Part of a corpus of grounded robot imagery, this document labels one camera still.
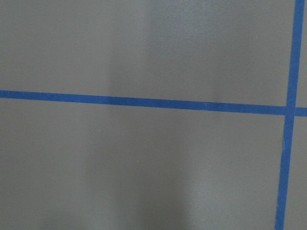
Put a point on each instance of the brown paper table mat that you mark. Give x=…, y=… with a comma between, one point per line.
x=153, y=114

